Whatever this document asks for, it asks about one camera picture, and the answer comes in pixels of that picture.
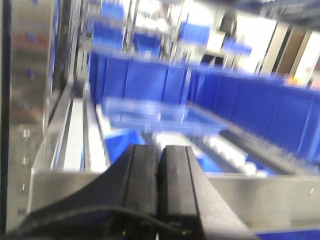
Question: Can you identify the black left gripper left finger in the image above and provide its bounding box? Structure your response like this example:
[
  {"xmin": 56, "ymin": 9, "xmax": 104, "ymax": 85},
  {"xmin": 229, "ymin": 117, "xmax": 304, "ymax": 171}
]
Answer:
[{"xmin": 24, "ymin": 144, "xmax": 160, "ymax": 240}]

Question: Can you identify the black cable near wrist camera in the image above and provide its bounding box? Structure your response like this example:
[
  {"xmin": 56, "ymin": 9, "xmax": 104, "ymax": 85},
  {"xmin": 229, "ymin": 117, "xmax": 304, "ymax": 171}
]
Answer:
[{"xmin": 0, "ymin": 205, "xmax": 191, "ymax": 240}]

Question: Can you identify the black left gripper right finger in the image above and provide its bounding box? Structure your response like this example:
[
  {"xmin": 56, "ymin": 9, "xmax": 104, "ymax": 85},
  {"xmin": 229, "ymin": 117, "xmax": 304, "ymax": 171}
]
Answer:
[{"xmin": 158, "ymin": 145, "xmax": 258, "ymax": 240}]

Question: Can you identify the blue plastic tray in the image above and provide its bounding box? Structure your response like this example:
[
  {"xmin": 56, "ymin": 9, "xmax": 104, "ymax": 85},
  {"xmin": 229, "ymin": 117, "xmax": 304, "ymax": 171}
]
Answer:
[{"xmin": 101, "ymin": 97, "xmax": 227, "ymax": 136}]

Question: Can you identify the steel shelf rack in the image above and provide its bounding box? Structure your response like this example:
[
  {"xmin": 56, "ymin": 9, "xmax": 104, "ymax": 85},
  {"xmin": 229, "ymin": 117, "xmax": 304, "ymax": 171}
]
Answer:
[{"xmin": 0, "ymin": 0, "xmax": 320, "ymax": 240}]

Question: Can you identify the large blue bin row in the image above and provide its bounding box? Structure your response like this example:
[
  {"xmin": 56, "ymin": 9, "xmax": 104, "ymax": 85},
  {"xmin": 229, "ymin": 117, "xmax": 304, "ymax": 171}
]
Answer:
[{"xmin": 88, "ymin": 52, "xmax": 320, "ymax": 164}]

